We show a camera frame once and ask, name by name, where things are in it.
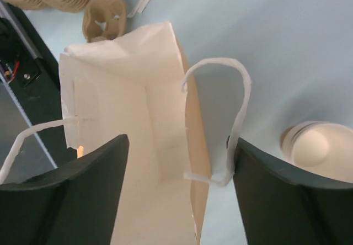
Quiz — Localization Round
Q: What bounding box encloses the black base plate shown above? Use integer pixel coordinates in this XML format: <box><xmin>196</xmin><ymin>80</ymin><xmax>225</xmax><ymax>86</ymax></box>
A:
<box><xmin>1</xmin><ymin>1</ymin><xmax>62</xmax><ymax>125</ymax></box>

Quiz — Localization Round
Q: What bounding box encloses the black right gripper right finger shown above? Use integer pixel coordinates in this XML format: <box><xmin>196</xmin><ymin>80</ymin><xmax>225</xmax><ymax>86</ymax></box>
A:
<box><xmin>233</xmin><ymin>139</ymin><xmax>352</xmax><ymax>244</ymax></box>

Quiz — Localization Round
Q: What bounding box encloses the single pulp cup carrier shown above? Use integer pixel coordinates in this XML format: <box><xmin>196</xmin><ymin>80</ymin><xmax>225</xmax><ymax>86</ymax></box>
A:
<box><xmin>82</xmin><ymin>0</ymin><xmax>127</xmax><ymax>42</ymax></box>

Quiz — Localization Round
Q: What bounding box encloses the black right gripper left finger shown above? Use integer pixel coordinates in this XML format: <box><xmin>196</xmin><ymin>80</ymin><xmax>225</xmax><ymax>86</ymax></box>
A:
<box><xmin>1</xmin><ymin>135</ymin><xmax>129</xmax><ymax>244</ymax></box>

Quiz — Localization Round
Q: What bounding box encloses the brown paper bag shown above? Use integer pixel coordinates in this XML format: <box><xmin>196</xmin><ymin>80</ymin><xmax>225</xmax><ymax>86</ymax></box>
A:
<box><xmin>1</xmin><ymin>22</ymin><xmax>252</xmax><ymax>244</ymax></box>

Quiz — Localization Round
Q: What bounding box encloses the stack of brown paper cups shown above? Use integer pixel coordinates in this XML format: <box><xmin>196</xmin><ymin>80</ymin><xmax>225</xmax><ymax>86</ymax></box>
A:
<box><xmin>280</xmin><ymin>121</ymin><xmax>352</xmax><ymax>183</ymax></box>

